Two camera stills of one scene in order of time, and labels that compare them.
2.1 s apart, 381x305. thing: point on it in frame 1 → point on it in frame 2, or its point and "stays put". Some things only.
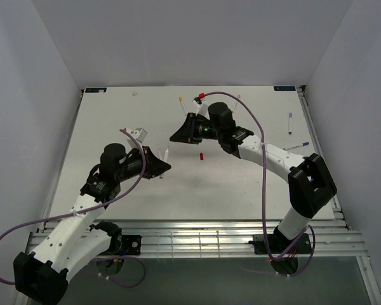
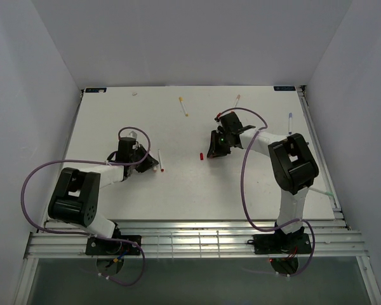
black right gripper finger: x=185 y=133 → x=216 y=149
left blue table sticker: x=95 y=89 stays put
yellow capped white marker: x=181 y=100 stays put
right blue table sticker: x=284 y=88 stays put
